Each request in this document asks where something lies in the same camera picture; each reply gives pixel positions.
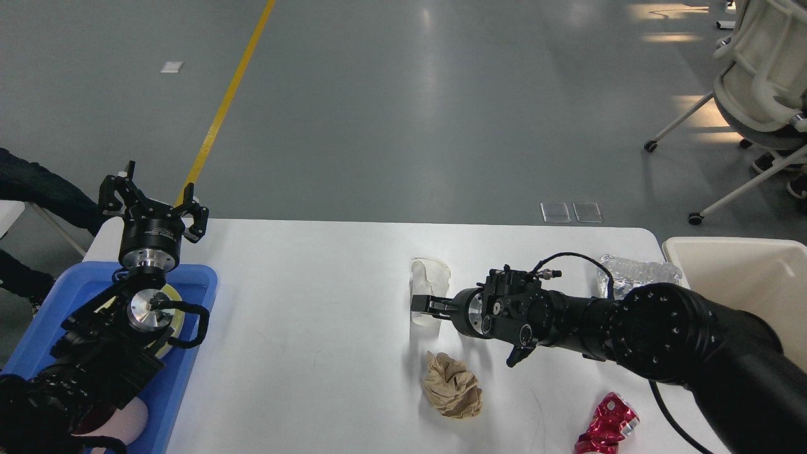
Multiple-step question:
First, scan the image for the white paper cup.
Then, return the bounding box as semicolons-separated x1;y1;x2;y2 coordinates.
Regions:
410;257;452;327

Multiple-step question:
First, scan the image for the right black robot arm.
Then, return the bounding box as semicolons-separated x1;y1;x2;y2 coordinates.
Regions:
411;261;806;453

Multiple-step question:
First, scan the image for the brown paper ball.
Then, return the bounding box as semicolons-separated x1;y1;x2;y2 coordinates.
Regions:
422;351;484;419

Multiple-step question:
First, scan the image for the white office chair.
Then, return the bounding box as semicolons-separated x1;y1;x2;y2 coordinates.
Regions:
644;1;806;225

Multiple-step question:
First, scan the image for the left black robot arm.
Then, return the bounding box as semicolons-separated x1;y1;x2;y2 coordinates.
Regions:
2;161;210;453

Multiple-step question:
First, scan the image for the aluminium foil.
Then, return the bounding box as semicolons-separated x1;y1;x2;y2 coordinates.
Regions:
598;255;683;300

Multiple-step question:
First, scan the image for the black shoe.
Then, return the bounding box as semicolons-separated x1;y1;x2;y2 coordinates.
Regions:
750;153;806;199

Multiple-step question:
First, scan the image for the pink mug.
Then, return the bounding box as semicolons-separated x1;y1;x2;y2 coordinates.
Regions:
73;397;149;446

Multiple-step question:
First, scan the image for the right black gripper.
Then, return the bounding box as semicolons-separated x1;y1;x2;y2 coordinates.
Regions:
411;287;492;339

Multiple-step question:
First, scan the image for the red shiny wrapper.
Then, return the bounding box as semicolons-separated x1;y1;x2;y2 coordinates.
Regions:
573;392;641;453

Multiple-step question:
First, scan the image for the clear floor plate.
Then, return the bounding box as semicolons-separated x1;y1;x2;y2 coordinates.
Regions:
572;202;603;223
540;202;571;224

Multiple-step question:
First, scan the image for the white floor marker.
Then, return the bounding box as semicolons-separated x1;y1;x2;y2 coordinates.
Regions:
160;61;184;74

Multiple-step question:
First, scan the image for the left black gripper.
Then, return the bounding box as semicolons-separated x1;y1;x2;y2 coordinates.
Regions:
98;161;209;272

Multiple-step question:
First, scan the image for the yellow plastic plate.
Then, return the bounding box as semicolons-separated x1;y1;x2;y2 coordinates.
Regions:
104;284;185;347

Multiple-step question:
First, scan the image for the beige waste bin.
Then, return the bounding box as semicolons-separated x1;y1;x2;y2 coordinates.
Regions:
662;236;806;369

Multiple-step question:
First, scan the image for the dark clothed person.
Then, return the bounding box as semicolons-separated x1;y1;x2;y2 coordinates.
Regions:
1;148;107;236

